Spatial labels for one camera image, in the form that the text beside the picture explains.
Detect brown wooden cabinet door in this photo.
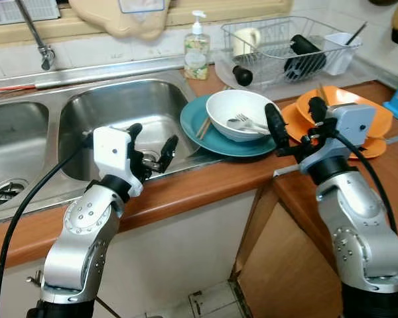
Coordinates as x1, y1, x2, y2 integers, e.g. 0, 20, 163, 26
231, 180, 347, 318

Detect cream mug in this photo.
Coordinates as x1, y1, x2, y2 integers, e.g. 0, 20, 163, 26
232, 27, 261, 60

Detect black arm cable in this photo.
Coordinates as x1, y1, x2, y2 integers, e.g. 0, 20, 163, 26
0, 132, 96, 318
328, 129, 398, 295

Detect white bowl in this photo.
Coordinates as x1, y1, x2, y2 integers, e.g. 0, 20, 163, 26
206, 89, 280, 142

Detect chrome faucet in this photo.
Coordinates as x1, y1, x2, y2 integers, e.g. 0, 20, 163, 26
13, 0, 57, 71

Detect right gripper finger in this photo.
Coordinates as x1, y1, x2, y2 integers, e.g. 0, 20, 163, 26
308, 97, 328, 126
264, 103, 290, 152

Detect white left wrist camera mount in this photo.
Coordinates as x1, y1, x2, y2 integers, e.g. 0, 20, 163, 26
93, 125, 145, 199

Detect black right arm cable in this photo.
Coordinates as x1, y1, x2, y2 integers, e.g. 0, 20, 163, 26
328, 129, 398, 295

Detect metal cabinet handle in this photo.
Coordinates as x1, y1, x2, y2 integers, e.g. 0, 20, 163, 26
25, 270, 120, 318

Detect wire dish rack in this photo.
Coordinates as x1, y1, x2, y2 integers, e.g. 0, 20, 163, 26
216, 16, 363, 91

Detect beige plastic tray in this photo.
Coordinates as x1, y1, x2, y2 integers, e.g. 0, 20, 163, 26
67, 0, 170, 40

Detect orange bowl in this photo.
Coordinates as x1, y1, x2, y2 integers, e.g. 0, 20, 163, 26
295, 85, 394, 138

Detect metal sink drain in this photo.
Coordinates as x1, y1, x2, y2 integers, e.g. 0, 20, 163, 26
138, 148, 165, 168

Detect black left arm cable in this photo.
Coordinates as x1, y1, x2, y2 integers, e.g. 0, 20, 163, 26
0, 132, 96, 318

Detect white plastic grid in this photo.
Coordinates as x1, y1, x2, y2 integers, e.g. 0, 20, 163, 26
0, 0, 61, 26

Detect white utensil holder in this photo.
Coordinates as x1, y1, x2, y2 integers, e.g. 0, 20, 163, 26
323, 32, 356, 76

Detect thin black utensil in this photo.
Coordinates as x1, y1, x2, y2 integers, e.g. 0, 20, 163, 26
345, 21, 369, 47

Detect orange plate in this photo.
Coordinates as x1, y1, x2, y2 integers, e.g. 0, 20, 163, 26
281, 103, 388, 160

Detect stainless steel double sink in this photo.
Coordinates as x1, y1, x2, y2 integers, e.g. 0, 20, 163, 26
0, 78, 210, 223

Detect metal sink strainer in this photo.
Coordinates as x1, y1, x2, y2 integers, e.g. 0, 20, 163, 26
0, 178, 29, 209

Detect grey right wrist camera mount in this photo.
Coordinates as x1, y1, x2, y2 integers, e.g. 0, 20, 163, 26
298, 103, 377, 175

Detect soap pump bottle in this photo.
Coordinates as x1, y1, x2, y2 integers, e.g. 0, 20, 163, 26
184, 10, 212, 81

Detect black bottle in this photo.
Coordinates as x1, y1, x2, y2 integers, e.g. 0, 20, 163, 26
283, 34, 328, 82

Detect teal plate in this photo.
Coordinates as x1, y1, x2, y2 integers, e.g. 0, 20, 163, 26
180, 94, 287, 158

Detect metal spoon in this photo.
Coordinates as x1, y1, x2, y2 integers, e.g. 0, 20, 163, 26
226, 117, 253, 131

